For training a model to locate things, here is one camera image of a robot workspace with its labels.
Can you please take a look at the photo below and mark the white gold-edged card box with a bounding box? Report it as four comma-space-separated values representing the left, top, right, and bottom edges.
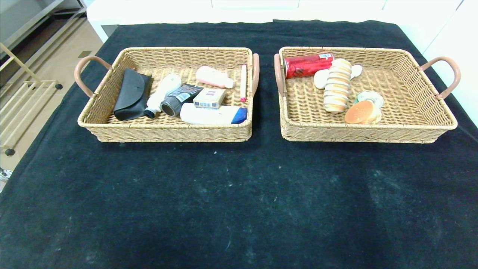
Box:
192, 87, 227, 110

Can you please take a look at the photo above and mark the black cosmetic tube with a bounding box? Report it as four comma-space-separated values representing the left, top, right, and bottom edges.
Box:
160, 84, 204, 118

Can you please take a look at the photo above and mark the white brush-tip bottle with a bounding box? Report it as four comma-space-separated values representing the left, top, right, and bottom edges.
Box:
143, 73, 183, 120

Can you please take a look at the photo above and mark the ridged long bread loaf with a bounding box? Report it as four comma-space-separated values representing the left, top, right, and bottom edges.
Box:
323, 58, 353, 114

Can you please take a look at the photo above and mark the round brown bun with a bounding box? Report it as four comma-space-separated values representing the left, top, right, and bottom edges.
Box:
344, 99, 383, 125

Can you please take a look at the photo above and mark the small tin can green label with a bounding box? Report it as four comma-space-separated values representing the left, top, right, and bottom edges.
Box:
354, 90, 385, 109

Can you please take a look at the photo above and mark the wicker basket holding toiletries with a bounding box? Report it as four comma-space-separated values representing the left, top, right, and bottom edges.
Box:
74, 46, 260, 143

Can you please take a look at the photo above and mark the wicker basket holding food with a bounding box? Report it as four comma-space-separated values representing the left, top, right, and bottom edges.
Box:
273, 46, 462, 144

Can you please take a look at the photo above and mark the white bottle blue cap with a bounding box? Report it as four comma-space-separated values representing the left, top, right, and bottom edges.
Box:
179, 102, 248, 126

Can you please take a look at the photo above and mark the white pen pink tip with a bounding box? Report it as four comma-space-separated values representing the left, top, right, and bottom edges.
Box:
240, 64, 248, 103

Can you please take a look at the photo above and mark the black table cloth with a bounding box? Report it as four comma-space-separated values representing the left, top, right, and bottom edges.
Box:
0, 19, 478, 269

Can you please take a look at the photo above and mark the small pink bottle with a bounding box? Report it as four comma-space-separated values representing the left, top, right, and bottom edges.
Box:
195, 65, 235, 89

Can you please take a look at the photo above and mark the red soda can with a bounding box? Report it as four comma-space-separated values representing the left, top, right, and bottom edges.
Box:
282, 53, 336, 80

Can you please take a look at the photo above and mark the white bottle green label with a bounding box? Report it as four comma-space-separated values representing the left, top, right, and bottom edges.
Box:
313, 64, 363, 90

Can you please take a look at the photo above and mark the black glasses case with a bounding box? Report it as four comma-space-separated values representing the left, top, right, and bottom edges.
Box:
113, 68, 153, 122

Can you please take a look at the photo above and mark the light wooden slatted rack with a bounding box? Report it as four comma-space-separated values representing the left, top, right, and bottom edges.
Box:
0, 43, 63, 157

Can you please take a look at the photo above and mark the grey shelf unit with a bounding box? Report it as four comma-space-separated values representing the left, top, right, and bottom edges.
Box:
0, 0, 87, 51

